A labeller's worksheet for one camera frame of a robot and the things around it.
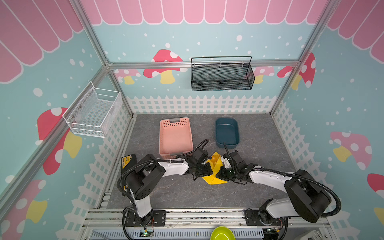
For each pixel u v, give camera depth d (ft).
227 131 3.62
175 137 3.48
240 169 2.26
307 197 1.42
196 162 2.39
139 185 1.54
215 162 3.07
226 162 2.42
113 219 2.49
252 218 2.43
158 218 2.44
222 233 2.29
